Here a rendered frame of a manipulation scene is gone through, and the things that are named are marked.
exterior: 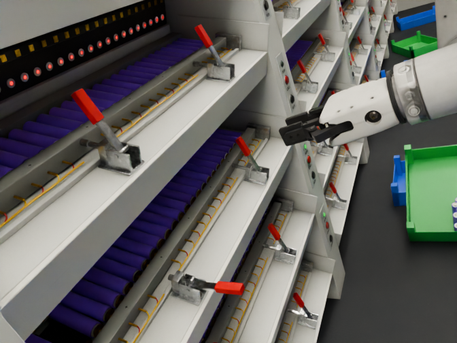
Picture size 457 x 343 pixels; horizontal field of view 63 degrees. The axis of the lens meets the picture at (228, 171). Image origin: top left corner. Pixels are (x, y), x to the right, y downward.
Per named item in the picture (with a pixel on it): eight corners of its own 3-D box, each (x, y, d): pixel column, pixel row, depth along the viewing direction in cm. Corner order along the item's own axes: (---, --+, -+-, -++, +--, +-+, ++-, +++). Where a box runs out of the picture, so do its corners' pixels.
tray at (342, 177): (360, 152, 152) (368, 122, 144) (335, 258, 106) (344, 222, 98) (311, 142, 158) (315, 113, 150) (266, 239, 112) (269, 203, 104)
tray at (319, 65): (341, 59, 135) (348, 19, 127) (302, 138, 89) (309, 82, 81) (286, 52, 141) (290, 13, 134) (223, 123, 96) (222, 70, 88)
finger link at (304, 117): (330, 124, 59) (292, 136, 63) (333, 116, 61) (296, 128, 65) (322, 107, 58) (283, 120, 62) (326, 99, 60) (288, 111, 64)
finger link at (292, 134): (322, 143, 54) (281, 154, 58) (326, 133, 57) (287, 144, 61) (313, 124, 53) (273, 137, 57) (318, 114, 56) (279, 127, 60)
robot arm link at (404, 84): (432, 132, 48) (407, 138, 49) (430, 104, 54) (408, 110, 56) (412, 71, 45) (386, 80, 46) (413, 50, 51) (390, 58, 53)
